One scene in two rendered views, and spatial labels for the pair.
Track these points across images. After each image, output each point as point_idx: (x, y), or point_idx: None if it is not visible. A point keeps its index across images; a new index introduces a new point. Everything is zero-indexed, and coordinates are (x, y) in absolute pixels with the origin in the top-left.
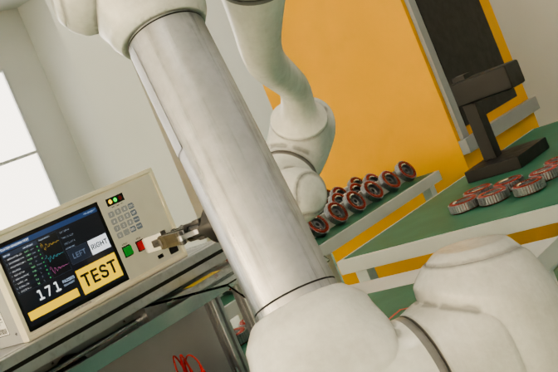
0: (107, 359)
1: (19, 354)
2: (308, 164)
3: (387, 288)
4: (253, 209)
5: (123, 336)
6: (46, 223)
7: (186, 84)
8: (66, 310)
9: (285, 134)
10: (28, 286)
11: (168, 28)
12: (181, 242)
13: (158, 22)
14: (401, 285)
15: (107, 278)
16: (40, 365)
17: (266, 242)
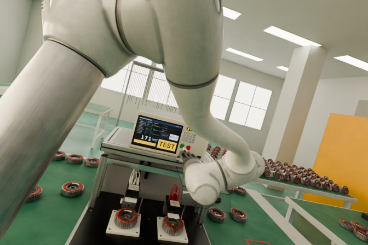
0: (144, 169)
1: (118, 147)
2: (224, 181)
3: (280, 226)
4: None
5: (155, 167)
6: (161, 120)
7: (6, 91)
8: (147, 146)
9: (225, 160)
10: (141, 132)
11: (42, 48)
12: (176, 159)
13: (46, 41)
14: (285, 231)
15: (168, 148)
16: (122, 155)
17: None
